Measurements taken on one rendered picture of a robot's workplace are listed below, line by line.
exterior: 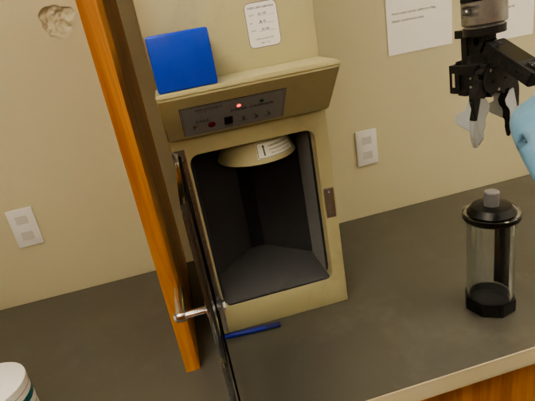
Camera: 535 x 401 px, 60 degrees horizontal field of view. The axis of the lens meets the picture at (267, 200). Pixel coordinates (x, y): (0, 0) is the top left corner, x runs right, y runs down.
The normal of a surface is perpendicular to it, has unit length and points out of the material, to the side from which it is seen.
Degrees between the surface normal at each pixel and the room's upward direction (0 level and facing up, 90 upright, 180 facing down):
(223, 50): 90
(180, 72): 90
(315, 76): 135
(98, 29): 90
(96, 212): 90
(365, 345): 0
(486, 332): 0
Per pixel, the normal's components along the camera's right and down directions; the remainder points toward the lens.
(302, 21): 0.22, 0.33
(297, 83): 0.27, 0.88
